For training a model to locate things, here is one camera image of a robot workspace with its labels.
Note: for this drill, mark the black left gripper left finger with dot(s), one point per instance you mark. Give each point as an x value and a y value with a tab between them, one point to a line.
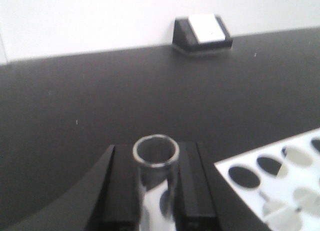
115	209

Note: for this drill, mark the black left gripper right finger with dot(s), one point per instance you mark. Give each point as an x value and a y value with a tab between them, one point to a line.
197	207

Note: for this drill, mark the white power socket black base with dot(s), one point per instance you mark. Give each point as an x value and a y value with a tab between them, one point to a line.
201	34

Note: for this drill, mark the white test tube rack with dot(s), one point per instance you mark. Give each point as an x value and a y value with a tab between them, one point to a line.
279	182

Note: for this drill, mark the transparent test tube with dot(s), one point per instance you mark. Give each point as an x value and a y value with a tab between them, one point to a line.
156	162

